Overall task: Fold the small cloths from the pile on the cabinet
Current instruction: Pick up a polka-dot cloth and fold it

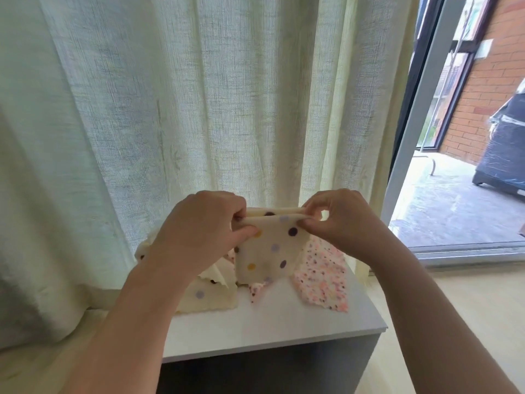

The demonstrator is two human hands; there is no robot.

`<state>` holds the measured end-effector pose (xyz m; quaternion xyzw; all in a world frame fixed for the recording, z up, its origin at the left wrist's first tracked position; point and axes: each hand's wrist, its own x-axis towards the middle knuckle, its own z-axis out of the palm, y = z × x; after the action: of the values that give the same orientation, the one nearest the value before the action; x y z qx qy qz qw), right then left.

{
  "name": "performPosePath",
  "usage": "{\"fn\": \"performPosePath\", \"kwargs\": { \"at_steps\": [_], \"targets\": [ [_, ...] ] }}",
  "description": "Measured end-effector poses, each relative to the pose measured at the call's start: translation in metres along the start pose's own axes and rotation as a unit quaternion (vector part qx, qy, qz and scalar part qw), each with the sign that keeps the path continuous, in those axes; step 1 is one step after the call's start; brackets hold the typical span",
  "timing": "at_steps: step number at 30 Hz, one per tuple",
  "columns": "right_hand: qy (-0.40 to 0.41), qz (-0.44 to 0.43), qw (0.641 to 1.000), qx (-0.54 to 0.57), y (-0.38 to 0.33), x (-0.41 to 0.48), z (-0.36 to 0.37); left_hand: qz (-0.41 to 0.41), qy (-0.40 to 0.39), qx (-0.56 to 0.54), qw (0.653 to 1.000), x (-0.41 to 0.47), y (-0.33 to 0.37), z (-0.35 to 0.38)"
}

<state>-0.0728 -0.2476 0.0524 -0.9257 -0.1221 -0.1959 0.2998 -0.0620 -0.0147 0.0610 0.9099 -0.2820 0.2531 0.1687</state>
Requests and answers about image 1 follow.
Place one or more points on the person's right hand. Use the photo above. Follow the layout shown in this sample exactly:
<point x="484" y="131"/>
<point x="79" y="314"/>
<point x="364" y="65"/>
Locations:
<point x="349" y="225"/>

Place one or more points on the person's left hand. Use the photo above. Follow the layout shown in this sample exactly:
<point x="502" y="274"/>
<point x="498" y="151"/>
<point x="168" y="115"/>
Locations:
<point x="201" y="234"/>

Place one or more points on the pink floral cloths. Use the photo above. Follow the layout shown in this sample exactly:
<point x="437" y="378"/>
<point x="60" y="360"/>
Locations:
<point x="324" y="279"/>

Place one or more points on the person's right forearm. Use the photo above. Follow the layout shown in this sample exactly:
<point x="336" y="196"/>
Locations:
<point x="443" y="328"/>

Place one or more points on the person's left forearm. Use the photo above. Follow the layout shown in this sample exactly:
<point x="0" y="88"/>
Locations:
<point x="131" y="332"/>

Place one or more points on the white table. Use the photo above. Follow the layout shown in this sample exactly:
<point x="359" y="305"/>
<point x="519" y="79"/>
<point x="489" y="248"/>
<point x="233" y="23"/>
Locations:
<point x="279" y="324"/>

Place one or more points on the white linen curtain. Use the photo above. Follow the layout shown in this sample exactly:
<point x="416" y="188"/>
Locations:
<point x="164" y="94"/>

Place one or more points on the brown wooden board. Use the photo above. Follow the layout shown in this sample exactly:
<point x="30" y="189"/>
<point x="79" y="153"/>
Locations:
<point x="522" y="229"/>

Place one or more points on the dark blue tarpaulin cover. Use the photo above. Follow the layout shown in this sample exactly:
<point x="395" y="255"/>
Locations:
<point x="502" y="143"/>

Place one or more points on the white sliding door frame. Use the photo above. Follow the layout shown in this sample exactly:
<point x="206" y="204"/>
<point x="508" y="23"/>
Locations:
<point x="418" y="119"/>

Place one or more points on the dark balcony window frame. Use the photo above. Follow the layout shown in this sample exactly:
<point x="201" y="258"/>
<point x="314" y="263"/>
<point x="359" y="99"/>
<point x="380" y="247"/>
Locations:
<point x="455" y="86"/>

